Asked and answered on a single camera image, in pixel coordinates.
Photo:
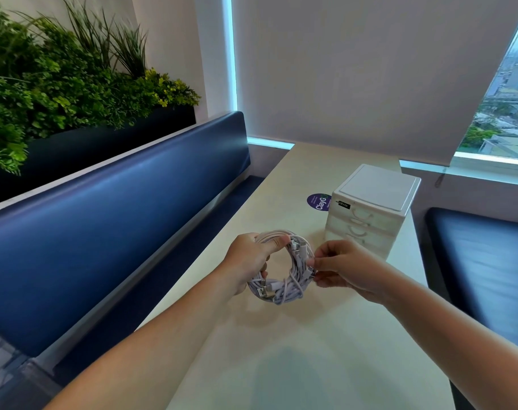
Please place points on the person's left hand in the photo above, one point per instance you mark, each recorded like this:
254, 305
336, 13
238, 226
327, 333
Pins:
246, 260

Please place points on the person's right hand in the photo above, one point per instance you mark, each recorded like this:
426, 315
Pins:
357, 269

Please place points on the white mini drawer cabinet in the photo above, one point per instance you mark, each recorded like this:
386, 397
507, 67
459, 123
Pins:
380, 185

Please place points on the person's left forearm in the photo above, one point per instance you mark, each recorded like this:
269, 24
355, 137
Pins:
135, 350

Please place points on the person's right forearm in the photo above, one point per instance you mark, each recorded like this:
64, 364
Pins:
463, 333

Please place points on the black planter box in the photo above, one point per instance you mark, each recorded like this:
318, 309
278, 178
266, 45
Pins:
105, 145

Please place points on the round purple sticker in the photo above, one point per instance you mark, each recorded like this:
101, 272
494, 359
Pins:
319, 202

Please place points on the white table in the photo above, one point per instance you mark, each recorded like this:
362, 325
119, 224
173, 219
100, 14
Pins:
306, 358

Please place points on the blue padded bench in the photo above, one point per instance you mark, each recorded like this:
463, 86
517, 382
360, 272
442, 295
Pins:
92, 234
485, 260

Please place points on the white roller blind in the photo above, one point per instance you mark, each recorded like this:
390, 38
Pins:
361, 68

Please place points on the glass window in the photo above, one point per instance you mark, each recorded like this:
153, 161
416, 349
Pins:
498, 123

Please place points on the green leafy plants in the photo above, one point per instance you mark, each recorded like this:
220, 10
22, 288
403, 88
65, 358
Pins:
50, 93

